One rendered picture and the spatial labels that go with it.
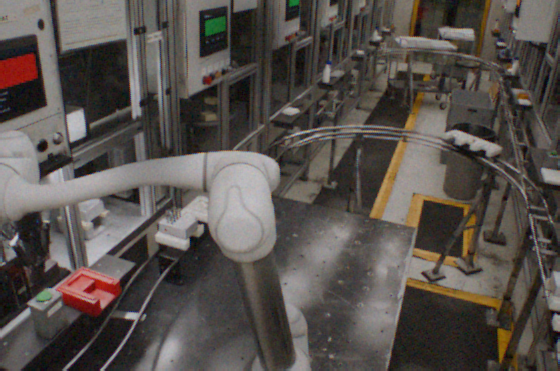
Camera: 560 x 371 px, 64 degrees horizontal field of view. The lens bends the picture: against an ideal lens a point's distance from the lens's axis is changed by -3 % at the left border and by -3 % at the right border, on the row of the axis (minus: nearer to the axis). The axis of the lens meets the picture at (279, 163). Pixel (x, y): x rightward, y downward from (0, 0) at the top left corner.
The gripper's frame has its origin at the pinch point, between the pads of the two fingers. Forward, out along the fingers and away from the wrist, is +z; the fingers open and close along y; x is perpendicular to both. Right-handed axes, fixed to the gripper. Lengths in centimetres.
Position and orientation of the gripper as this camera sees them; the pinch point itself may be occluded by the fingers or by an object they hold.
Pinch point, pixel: (39, 272)
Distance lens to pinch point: 145.7
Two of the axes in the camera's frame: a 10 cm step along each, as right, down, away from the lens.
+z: -0.4, 9.0, 4.2
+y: -3.6, 3.8, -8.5
